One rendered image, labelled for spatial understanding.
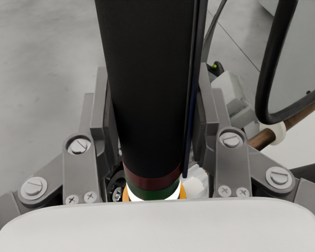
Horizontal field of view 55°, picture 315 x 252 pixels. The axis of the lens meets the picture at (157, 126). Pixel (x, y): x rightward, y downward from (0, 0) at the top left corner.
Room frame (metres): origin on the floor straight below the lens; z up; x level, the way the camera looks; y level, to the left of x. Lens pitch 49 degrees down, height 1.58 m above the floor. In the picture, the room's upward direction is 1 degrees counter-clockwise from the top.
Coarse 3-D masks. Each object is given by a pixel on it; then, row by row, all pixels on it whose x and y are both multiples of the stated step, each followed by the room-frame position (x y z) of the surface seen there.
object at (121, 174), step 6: (120, 156) 0.24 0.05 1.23; (120, 162) 0.24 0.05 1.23; (114, 168) 0.24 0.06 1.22; (120, 168) 0.23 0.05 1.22; (108, 174) 0.23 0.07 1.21; (114, 174) 0.23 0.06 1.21; (120, 174) 0.22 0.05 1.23; (108, 180) 0.23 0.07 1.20; (114, 180) 0.22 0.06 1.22; (120, 180) 0.21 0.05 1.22; (108, 186) 0.21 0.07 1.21; (114, 186) 0.21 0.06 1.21; (120, 186) 0.20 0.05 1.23; (108, 192) 0.20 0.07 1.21; (108, 198) 0.20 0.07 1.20; (120, 198) 0.18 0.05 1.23
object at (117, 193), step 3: (117, 189) 0.20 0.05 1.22; (120, 189) 0.19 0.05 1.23; (114, 192) 0.19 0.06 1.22; (117, 192) 0.19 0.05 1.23; (120, 192) 0.19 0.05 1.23; (114, 195) 0.19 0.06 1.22; (117, 195) 0.19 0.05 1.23; (120, 195) 0.19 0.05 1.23; (114, 198) 0.19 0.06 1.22; (117, 198) 0.18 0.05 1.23; (114, 201) 0.18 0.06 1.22; (117, 201) 0.18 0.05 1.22
